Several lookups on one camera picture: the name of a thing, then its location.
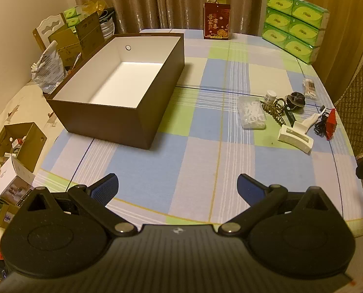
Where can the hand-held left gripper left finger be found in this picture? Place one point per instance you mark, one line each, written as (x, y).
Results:
(106, 186)

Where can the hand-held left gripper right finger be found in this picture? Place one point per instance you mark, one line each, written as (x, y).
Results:
(248, 186)

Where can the red snack packet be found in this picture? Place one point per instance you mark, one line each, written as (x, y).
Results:
(331, 125)

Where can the cream hair claw clip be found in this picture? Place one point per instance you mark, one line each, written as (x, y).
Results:
(294, 137)

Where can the white toothbrush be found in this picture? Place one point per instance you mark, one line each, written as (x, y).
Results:
(314, 118)

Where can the clear bag of floss picks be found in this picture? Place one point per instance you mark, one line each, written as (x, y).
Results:
(251, 111)

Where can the tortoiseshell hair claw clip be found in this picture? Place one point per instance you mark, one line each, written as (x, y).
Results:
(273, 110)

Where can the dark green tube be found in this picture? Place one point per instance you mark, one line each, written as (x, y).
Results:
(289, 116)

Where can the small white bottle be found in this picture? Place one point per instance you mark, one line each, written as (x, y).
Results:
(270, 95)

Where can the brown storage box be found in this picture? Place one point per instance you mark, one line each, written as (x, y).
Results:
(157, 103)

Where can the dark velvet scrunchie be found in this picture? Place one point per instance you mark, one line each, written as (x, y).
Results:
(295, 99)

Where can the pack of cotton swabs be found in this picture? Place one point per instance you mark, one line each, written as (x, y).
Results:
(309, 89)

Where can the quilted chair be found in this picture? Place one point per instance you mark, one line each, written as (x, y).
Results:
(358, 113)

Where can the small open cardboard box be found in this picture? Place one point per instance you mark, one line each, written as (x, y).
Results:
(32, 146)

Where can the white product box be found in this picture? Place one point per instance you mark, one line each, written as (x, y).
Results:
(13, 177)

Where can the cream embroidered bedspread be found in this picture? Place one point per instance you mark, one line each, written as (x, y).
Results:
(10, 106)

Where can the printed clear plastic bag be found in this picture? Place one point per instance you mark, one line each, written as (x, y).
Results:
(48, 67)

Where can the large cardboard box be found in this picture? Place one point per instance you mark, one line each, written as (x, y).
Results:
(88, 30)

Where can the stack of green tissue packs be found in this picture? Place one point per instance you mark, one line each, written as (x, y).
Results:
(294, 27)

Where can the black and white bag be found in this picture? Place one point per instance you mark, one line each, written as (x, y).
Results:
(107, 24)

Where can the small green tissue packet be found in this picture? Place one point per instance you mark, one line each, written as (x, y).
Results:
(73, 22)
(71, 12)

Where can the red gift bag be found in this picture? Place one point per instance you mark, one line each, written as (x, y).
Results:
(216, 21)

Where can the white wooden chair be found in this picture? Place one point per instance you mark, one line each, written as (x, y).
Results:
(48, 26)

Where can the yellow plastic bag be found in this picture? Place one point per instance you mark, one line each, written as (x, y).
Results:
(93, 6)

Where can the brown curtain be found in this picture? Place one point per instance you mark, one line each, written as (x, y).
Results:
(169, 0)

